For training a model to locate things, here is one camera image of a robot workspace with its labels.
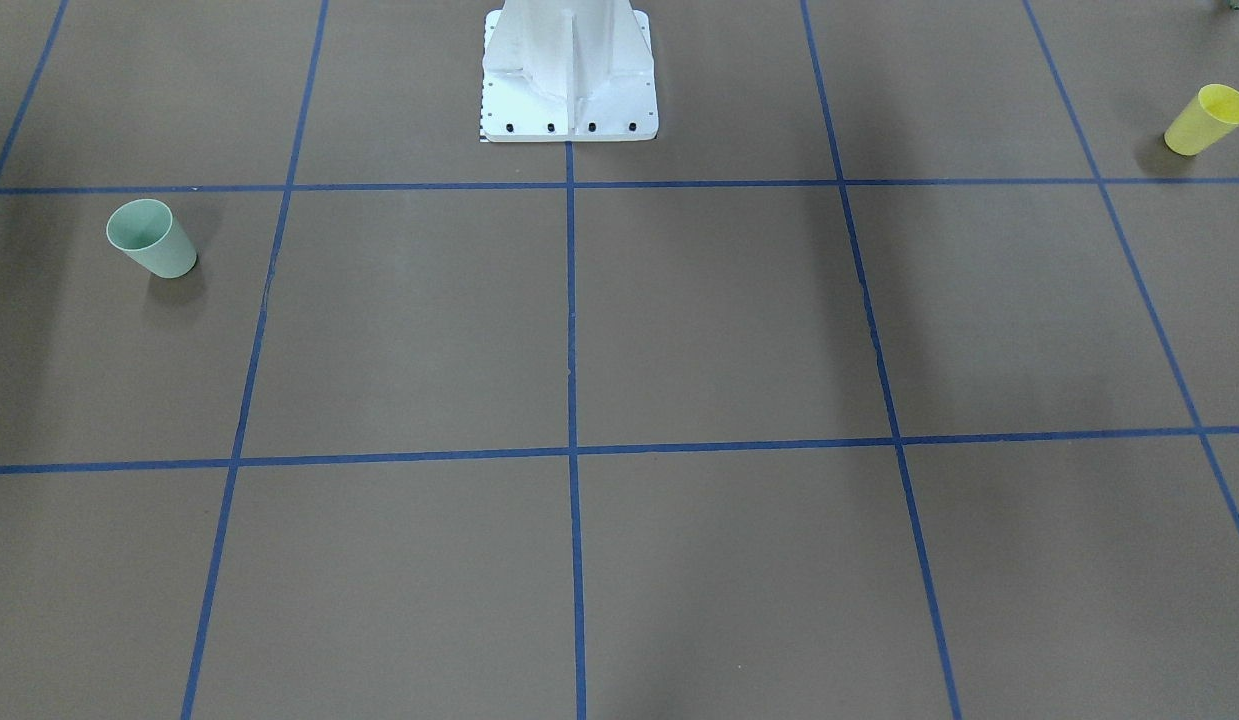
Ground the yellow plastic cup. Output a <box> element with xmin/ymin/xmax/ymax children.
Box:
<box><xmin>1162</xmin><ymin>83</ymin><xmax>1239</xmax><ymax>157</ymax></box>

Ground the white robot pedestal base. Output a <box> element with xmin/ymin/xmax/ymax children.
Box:
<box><xmin>479</xmin><ymin>1</ymin><xmax>660</xmax><ymax>143</ymax></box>

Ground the light green plastic cup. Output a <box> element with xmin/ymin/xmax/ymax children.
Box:
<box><xmin>104</xmin><ymin>200</ymin><xmax>198</xmax><ymax>279</ymax></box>

